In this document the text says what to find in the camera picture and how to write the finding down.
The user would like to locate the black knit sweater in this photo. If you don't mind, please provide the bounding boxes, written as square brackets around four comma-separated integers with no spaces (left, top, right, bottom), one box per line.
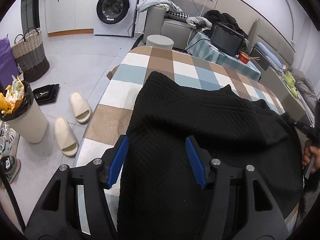
[117,72,303,239]

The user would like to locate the black clothes pile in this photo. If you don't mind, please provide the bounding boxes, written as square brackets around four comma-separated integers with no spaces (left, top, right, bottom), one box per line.
[204,10,248,38]

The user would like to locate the white grey clothes on sofa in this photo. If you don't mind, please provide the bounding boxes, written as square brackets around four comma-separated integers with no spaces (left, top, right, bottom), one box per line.
[136,0,213,30]

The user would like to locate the person's right hand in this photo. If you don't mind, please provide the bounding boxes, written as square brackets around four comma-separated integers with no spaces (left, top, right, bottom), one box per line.
[302,141,320,173]

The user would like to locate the grey blanket on bed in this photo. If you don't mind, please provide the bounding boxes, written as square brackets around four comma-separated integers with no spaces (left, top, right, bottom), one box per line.
[287,67,318,108]

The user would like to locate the green toy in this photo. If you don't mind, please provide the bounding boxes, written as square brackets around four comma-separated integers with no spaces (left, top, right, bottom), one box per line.
[285,71,298,98]

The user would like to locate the cream slipper near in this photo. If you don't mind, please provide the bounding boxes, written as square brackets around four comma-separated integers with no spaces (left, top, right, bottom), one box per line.
[54,116,79,157]

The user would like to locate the cream slipper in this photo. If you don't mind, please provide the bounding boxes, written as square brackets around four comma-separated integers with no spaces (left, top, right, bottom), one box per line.
[54,116,79,157]
[70,91,92,124]

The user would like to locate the dark green sneaker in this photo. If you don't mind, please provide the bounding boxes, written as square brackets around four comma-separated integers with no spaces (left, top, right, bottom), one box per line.
[1,155,21,184]

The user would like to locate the light blue pillow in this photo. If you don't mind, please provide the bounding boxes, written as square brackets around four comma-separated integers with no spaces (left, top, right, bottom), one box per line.
[254,42,283,69]

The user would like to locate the checkered plaid table cloth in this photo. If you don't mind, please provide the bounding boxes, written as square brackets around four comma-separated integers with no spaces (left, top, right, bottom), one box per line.
[73,45,299,235]

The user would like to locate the cream slipper far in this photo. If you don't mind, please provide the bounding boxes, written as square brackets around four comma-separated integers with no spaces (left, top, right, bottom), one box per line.
[70,91,92,124]

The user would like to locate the red instant noodle cup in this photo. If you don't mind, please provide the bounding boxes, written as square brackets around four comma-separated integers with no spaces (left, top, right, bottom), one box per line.
[238,51,260,64]

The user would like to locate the white green sneaker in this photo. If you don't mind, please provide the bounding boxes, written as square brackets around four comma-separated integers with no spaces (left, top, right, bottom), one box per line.
[1,128,20,157]

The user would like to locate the cream trash bin with garbage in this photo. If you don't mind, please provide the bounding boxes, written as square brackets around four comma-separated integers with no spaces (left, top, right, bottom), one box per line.
[1,76,48,144]

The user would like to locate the black tray on floor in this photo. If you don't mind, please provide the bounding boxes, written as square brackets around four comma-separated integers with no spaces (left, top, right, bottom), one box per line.
[33,84,60,106]

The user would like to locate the black bag on side table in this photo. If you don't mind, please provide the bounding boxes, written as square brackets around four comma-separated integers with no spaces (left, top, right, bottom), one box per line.
[210,23,245,56]

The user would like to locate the teal checkered side table cloth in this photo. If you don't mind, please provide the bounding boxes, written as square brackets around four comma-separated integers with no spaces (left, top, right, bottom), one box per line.
[186,33,261,81]

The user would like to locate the purple bag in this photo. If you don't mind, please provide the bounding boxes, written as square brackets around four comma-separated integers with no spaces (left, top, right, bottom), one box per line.
[0,36,20,92]

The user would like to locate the woven laundry basket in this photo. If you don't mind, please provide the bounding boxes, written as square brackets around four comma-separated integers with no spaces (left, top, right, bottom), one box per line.
[11,27,50,83]

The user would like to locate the round grey stool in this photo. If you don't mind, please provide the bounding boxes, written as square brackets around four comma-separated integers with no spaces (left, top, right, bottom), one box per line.
[146,35,174,50]

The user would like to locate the grey sofa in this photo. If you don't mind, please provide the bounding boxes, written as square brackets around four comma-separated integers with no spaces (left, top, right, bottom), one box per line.
[143,0,217,49]

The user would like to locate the white kitchen cabinet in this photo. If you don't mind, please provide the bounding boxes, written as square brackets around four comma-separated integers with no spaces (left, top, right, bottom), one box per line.
[44,0,95,37]

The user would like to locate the white front-load washing machine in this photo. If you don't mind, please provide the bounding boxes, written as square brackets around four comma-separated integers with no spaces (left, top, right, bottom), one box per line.
[93,0,139,37]

